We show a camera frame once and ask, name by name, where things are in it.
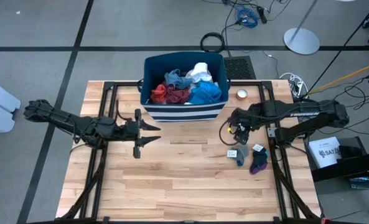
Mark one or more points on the red clamp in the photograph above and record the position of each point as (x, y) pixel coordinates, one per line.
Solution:
(325, 221)

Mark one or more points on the glossy printed packet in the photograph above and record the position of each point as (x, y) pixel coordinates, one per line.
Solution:
(361, 183)

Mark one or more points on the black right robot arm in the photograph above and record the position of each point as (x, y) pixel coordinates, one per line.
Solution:
(296, 112)

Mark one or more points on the black metal table frame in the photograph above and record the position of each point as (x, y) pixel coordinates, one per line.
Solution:
(122, 83)

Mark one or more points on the navy white striped fabric basket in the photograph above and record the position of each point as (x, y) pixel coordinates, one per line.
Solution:
(184, 113)

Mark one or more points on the small round gold tin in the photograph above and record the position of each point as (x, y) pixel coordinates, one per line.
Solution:
(241, 94)

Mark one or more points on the black floor vent grate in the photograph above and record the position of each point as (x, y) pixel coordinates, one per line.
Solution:
(241, 68)

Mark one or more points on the slate blue ribbed garment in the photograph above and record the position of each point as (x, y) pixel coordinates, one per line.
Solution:
(176, 79)

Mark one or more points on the grey sock pair with tag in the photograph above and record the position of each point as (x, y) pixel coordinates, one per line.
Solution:
(241, 154)

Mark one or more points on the black power strip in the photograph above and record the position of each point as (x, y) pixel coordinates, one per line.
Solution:
(262, 15)

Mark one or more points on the purple black sock pair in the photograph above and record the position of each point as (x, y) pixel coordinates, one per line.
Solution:
(259, 163)

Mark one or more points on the black flat device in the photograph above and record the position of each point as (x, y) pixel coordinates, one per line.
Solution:
(350, 152)

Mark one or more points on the black side cart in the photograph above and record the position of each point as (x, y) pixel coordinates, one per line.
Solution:
(352, 166)

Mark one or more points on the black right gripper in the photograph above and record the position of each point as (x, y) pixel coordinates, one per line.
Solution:
(241, 119)

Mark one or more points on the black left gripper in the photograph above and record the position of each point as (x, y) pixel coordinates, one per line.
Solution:
(126, 130)

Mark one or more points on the maroon garment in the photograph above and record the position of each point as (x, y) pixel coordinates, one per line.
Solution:
(178, 96)

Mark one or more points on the grey round-base floor stand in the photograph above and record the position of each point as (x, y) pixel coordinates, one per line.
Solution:
(300, 42)

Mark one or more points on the cream white small garment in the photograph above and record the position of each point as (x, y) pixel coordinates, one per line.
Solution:
(199, 72)

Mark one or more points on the white printed box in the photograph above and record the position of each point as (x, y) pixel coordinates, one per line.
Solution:
(322, 152)

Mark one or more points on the thin black pole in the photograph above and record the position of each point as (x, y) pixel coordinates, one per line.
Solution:
(343, 50)

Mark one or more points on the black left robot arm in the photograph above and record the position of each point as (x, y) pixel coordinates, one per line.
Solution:
(66, 121)

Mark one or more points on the bright teal blue garment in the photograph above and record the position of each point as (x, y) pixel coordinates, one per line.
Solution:
(206, 93)

